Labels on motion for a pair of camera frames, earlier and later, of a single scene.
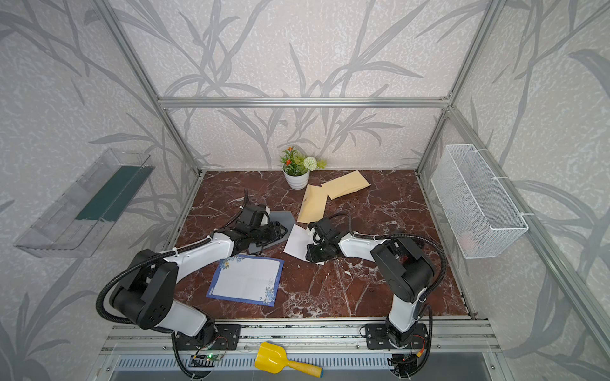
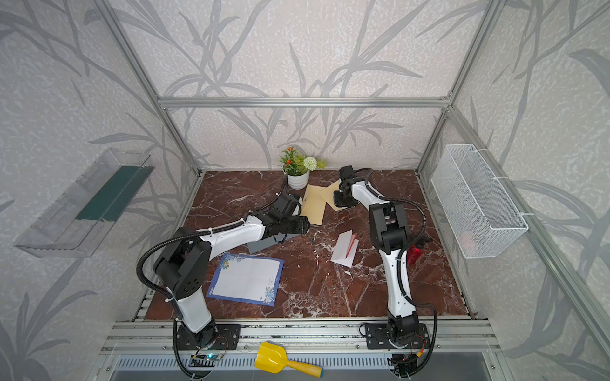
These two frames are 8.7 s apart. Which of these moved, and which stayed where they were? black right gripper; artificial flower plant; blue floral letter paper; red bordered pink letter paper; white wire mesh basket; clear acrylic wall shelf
Moved: black right gripper; red bordered pink letter paper
Stayed: blue floral letter paper; white wire mesh basket; clear acrylic wall shelf; artificial flower plant
